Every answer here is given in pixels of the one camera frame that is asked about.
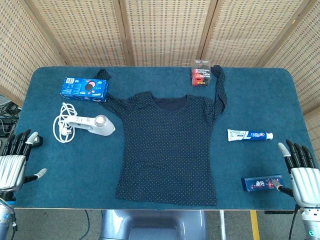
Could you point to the teal table cover cloth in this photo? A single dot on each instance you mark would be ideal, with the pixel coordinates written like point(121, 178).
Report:
point(250, 110)

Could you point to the blue toothpaste box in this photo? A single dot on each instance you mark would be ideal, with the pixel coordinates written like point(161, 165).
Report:
point(257, 183)

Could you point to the clear coffee capsule box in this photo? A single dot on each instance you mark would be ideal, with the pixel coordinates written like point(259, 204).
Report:
point(202, 75)

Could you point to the blue-grey robot torso base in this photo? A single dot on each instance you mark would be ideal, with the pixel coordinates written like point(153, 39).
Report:
point(152, 225)

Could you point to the navy polka dot shirt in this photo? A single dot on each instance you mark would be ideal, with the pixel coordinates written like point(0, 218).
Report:
point(165, 150)

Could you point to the white handheld steamer with cord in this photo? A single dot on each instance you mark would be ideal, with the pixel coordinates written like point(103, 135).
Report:
point(105, 127)

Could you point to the blue cookie box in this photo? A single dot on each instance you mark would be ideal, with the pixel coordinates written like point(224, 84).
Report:
point(82, 87)

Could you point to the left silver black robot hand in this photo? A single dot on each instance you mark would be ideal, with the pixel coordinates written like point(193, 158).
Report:
point(11, 170)

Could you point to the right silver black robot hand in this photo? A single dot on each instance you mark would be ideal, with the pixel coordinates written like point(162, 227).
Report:
point(306, 183)

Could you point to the white table leg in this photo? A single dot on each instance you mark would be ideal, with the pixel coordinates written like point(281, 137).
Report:
point(222, 225)

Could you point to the woven bamboo folding screen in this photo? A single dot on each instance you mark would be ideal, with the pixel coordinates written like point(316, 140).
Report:
point(165, 30)

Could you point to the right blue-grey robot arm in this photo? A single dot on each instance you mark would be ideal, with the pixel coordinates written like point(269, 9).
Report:
point(311, 225)

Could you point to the white blue toothpaste tube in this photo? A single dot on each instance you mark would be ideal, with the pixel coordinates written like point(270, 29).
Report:
point(247, 135)

